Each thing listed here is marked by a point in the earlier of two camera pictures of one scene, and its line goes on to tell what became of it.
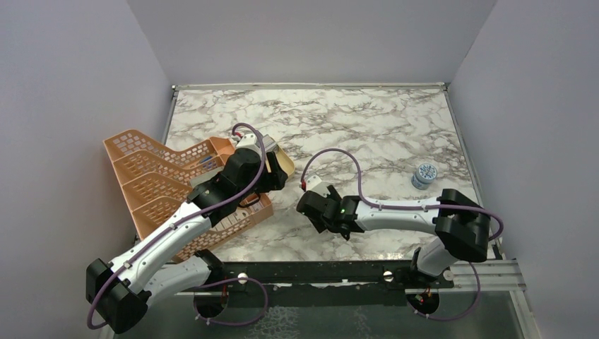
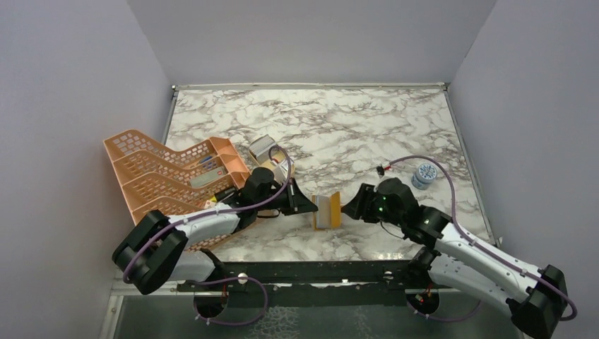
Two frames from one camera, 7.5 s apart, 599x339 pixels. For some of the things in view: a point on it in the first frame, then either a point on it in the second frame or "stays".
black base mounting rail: x=311 y=283 stays
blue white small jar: x=424 y=175 stays
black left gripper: x=275 y=180 -> x=297 y=202
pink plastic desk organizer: x=157 y=179 stays
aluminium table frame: x=326 y=211 stays
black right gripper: x=332 y=194 -> x=359 y=207
